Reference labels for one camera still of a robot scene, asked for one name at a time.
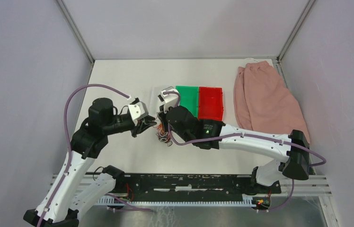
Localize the cable bundle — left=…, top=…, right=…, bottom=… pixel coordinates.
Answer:
left=155, top=125, right=174, bottom=147

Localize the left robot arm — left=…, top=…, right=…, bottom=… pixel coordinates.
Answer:
left=23, top=98, right=156, bottom=227

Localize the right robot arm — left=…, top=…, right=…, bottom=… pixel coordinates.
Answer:
left=157, top=106, right=310, bottom=193

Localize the green plastic bin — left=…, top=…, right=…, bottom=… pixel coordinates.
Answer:
left=176, top=86, right=199, bottom=117

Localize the red plastic bin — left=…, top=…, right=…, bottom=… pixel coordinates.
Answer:
left=198, top=87, right=224, bottom=121

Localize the pink cloth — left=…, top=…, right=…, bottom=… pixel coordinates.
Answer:
left=233, top=61, right=310, bottom=142

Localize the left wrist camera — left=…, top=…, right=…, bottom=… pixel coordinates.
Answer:
left=128, top=98, right=149, bottom=125

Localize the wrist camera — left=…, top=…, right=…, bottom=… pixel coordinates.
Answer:
left=158, top=87, right=181, bottom=113
left=128, top=98, right=149, bottom=125

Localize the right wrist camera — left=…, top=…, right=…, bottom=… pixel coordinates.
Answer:
left=158, top=87, right=181, bottom=113

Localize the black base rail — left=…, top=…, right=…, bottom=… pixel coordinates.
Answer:
left=110, top=173, right=282, bottom=202

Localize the white toothed cable duct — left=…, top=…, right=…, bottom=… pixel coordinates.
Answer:
left=94, top=196, right=256, bottom=208

